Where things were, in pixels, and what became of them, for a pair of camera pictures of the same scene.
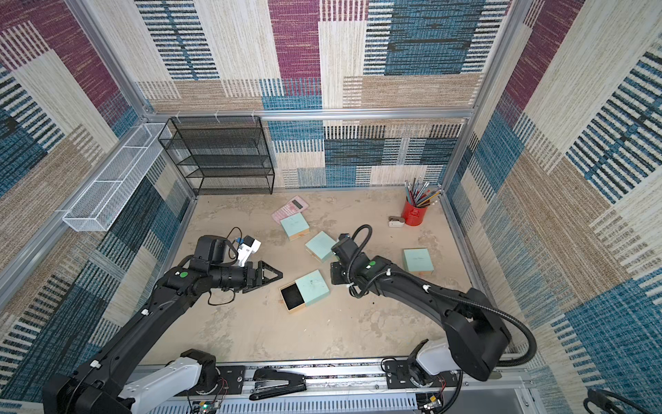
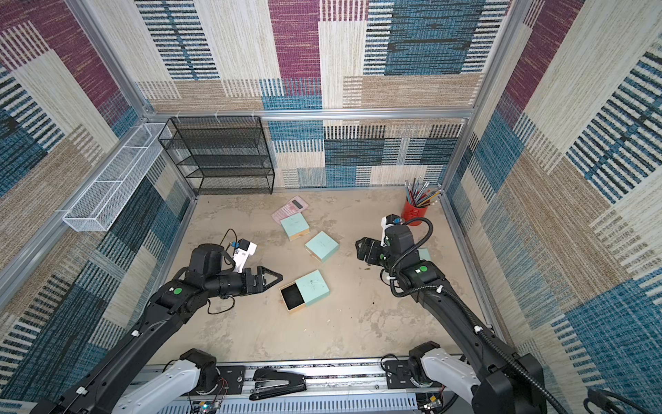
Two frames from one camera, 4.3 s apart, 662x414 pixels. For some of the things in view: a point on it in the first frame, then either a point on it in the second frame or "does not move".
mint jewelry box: [304, 291] does not move
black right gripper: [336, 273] -> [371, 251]
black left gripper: [260, 277] does not move
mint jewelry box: [321, 246] does not move
